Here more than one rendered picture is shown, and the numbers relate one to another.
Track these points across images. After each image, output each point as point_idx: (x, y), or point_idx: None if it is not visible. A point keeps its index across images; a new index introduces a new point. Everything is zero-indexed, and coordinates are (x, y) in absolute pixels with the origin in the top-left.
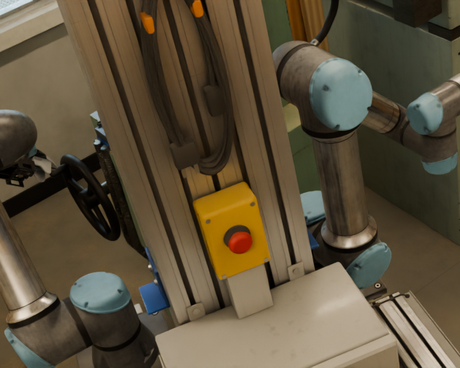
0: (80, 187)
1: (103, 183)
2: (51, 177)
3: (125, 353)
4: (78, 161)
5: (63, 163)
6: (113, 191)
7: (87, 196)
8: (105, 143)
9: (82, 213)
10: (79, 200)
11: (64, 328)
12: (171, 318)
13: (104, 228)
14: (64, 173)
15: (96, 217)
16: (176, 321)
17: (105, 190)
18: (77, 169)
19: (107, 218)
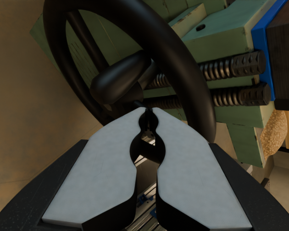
0: (103, 60)
1: (149, 73)
2: (97, 101)
3: None
4: (213, 110)
5: (125, 32)
6: (154, 88)
7: (130, 110)
8: (268, 74)
9: (54, 57)
10: (59, 40)
11: None
12: (33, 39)
13: (91, 98)
14: (75, 8)
15: (76, 68)
16: None
17: (147, 86)
18: (199, 131)
19: (152, 159)
